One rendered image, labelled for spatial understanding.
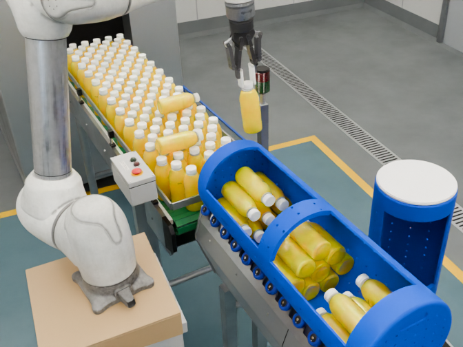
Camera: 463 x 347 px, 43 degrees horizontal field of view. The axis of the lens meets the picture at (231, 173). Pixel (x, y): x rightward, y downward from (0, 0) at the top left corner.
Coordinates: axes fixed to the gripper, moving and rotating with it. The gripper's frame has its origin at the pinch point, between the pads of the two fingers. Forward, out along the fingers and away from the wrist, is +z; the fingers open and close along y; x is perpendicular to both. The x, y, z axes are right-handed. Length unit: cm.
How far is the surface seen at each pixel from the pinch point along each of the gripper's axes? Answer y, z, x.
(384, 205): 31, 47, -35
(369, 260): 2, 34, -62
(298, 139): 119, 156, 155
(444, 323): 0, 29, -93
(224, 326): -26, 98, -12
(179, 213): -29, 51, 8
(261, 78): 24.0, 22.9, 33.3
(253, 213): -17.1, 30.4, -29.5
